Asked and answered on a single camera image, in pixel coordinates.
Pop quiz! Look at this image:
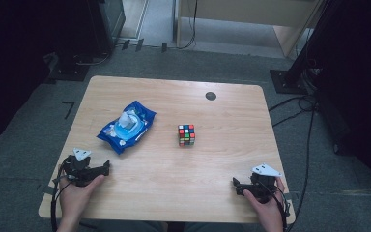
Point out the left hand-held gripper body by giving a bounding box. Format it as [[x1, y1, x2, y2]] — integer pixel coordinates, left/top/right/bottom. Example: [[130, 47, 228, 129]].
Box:
[[60, 147, 93, 188]]

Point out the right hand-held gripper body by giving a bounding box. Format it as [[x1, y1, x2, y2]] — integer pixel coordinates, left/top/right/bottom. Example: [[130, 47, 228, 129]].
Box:
[[247, 163, 283, 205]]

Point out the blue wet wipes pack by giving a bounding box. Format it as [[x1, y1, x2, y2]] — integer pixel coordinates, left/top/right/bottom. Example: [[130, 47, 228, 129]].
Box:
[[96, 100, 157, 155]]

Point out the multicoloured puzzle cube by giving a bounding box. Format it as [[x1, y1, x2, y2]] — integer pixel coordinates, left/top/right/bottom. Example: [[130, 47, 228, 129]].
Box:
[[177, 124, 196, 147]]

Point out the person's right hand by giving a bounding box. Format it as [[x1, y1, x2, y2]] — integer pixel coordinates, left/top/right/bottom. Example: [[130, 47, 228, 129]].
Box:
[[242, 177, 287, 226]]

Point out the person's left hand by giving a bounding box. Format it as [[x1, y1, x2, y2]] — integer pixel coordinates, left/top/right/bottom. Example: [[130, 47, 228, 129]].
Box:
[[58, 174, 106, 225]]

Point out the black angled floor tape mark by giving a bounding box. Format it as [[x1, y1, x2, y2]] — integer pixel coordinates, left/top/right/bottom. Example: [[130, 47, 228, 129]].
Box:
[[61, 101, 76, 121]]

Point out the black metal stand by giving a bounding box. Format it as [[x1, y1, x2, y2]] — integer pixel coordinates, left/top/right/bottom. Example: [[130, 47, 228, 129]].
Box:
[[48, 52, 92, 82], [269, 0, 328, 96]]

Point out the black curtain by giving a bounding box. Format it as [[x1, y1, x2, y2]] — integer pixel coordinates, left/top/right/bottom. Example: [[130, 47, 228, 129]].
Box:
[[302, 0, 371, 207], [0, 0, 110, 148]]

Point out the dark cabinet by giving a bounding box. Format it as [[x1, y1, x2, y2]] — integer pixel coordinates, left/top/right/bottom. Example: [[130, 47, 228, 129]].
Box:
[[86, 0, 127, 56]]

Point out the light wooden cabinet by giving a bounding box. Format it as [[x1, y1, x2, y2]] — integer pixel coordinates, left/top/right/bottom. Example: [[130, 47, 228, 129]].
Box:
[[175, 0, 324, 60]]

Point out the right hand-held gripper cable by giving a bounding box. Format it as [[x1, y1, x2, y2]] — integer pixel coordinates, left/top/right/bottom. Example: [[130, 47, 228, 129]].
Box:
[[264, 179, 293, 232]]

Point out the long black floor cable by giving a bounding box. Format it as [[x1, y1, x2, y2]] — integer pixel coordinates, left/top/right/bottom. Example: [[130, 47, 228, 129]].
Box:
[[284, 104, 317, 232]]

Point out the black hanging cable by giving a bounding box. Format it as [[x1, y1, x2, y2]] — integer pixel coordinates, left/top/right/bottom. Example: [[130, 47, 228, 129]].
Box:
[[177, 0, 198, 51]]

